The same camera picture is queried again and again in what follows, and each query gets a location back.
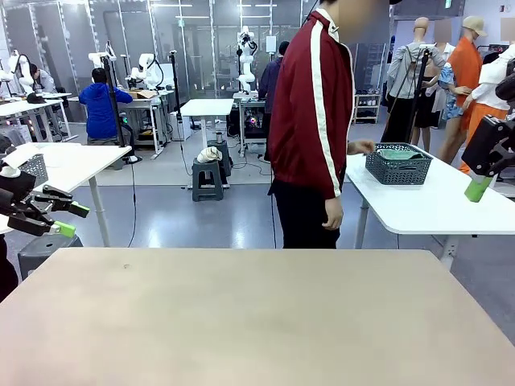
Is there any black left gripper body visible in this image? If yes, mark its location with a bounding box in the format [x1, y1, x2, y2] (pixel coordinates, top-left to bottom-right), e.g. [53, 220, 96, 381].
[0, 172, 38, 235]

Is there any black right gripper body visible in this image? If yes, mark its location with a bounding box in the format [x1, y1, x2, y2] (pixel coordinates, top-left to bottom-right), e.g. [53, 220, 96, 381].
[488, 116, 515, 180]

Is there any green terry towel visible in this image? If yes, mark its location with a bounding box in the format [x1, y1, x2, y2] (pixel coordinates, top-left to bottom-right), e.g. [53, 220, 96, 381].
[376, 146, 424, 161]

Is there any dark grey plastic basket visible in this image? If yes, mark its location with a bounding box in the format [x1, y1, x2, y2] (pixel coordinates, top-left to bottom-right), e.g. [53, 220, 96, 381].
[365, 142, 434, 187]

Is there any red-sleeved right forearm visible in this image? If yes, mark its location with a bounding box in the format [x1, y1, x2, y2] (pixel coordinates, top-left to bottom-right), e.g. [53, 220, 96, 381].
[317, 152, 344, 200]

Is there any light grey plastic basket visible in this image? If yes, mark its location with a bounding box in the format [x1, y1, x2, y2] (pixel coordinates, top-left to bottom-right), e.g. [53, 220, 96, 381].
[19, 154, 49, 188]

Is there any person's left hand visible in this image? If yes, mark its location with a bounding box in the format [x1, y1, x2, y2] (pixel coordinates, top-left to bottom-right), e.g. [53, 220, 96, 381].
[347, 139, 376, 156]

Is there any person's right hand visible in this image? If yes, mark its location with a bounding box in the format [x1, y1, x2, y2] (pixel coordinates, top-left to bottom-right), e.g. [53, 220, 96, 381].
[323, 195, 344, 232]

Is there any dark grey plastic stool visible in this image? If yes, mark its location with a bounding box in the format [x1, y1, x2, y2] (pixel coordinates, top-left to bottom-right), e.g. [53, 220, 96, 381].
[207, 139, 233, 178]
[17, 234, 84, 281]

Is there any white side table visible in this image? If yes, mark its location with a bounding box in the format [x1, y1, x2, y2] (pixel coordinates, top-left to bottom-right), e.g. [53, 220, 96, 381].
[344, 143, 515, 269]
[0, 142, 134, 248]

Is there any figure in blue floral dress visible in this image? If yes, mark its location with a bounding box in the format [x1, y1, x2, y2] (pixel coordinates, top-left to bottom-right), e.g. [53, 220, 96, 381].
[426, 18, 476, 129]

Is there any white background work table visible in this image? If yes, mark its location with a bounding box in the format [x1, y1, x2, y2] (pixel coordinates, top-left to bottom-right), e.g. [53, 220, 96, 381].
[0, 92, 77, 142]

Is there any mannequin with cap, orange top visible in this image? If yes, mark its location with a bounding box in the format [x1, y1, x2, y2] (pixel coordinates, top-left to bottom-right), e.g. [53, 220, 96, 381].
[437, 14, 490, 164]

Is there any person in blue jacket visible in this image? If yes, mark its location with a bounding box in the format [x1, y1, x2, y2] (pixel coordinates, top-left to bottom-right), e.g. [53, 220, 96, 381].
[78, 67, 134, 146]

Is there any person in grey jacket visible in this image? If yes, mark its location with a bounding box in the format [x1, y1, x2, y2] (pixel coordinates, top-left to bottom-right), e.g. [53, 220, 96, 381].
[23, 64, 58, 96]

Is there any mannequin in grey jacket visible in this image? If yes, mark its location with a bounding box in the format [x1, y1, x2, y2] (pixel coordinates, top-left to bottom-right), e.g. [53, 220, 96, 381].
[386, 16, 447, 153]

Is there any wooden shoe rack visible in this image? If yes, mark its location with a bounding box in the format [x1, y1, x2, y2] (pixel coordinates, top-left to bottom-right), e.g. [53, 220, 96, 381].
[352, 92, 382, 125]

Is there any open cardboard box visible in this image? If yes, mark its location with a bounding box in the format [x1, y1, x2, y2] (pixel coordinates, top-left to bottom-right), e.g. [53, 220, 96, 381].
[127, 88, 159, 101]

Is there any white robot desk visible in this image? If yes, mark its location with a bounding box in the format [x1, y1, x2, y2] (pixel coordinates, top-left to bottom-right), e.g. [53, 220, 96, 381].
[120, 90, 175, 161]

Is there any grey plastic step stool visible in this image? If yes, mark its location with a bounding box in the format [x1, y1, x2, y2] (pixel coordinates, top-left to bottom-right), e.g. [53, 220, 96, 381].
[192, 157, 225, 203]

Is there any beige bundled cloth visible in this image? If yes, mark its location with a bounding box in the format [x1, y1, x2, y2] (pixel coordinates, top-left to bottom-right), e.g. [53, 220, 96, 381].
[196, 146, 224, 165]

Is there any black stand pole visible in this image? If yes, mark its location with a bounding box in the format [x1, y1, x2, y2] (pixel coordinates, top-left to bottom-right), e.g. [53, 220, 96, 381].
[168, 50, 184, 121]

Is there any small white desk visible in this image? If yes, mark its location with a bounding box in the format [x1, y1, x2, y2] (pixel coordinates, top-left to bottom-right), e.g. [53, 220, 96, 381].
[179, 98, 235, 191]

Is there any person in dark red jacket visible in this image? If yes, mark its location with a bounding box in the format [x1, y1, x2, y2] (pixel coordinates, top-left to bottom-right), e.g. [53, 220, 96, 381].
[265, 0, 377, 249]

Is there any white desk with computer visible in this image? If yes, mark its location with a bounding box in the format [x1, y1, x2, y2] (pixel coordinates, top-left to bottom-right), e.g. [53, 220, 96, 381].
[233, 91, 269, 158]

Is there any computer case with coloured lights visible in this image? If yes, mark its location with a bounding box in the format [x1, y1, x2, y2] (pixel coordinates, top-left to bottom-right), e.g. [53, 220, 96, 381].
[241, 105, 266, 140]

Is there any person in dark purple hoodie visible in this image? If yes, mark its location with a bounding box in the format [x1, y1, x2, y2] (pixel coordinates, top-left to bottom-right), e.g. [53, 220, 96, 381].
[257, 40, 291, 160]

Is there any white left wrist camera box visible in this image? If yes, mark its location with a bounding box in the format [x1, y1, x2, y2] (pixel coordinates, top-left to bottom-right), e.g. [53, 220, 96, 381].
[0, 144, 42, 179]

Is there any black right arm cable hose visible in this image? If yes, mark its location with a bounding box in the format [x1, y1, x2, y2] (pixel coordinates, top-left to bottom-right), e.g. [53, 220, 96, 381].
[495, 59, 515, 102]

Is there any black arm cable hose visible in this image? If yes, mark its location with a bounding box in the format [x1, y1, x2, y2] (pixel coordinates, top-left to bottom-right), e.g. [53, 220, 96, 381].
[495, 59, 515, 102]
[0, 235, 20, 302]

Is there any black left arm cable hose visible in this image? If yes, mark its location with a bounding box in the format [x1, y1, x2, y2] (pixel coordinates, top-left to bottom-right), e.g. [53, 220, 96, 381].
[0, 235, 20, 302]

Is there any black camera tripod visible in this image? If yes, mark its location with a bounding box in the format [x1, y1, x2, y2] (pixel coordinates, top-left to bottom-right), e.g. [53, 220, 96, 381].
[381, 43, 434, 146]
[100, 55, 142, 164]

